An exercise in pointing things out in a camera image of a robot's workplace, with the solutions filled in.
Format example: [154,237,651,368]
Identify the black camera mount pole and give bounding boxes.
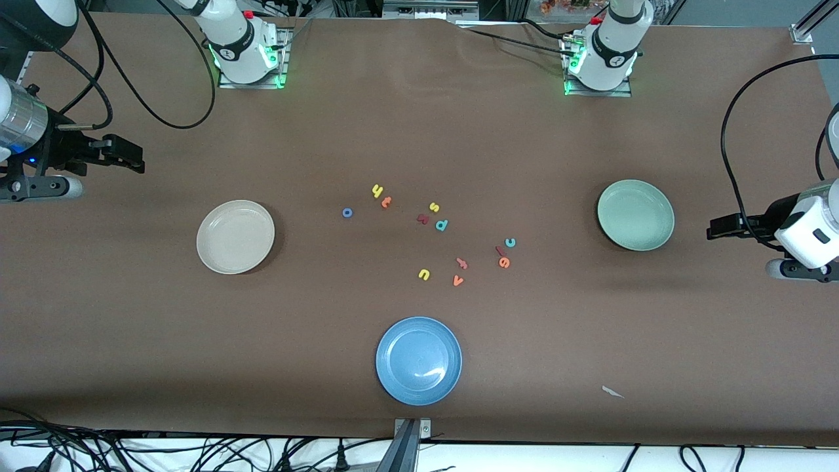
[375,420,420,472]

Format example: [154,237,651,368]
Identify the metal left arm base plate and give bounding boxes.
[564,36,633,98]

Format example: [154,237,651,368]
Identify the green plate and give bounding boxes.
[596,179,676,252]

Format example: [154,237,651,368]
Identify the beige brown plate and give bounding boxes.
[196,200,276,275]

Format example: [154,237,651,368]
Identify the blue plate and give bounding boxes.
[375,317,463,406]

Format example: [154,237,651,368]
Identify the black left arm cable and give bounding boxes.
[721,56,839,250]

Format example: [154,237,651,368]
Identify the black base power cable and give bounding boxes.
[518,18,572,41]
[462,28,577,56]

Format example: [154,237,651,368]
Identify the grey power strip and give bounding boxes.
[382,0,479,20]

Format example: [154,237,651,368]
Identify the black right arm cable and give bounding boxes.
[0,0,217,132]

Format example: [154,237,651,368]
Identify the orange artificial flowers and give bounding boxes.
[539,0,594,15]

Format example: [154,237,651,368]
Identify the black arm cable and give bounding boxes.
[0,0,217,132]
[721,56,839,250]

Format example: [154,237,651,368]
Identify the metal table clamp bracket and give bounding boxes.
[393,418,432,439]

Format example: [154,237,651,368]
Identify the short aluminium frame profile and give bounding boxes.
[790,0,839,45]

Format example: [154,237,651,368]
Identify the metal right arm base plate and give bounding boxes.
[218,28,291,89]

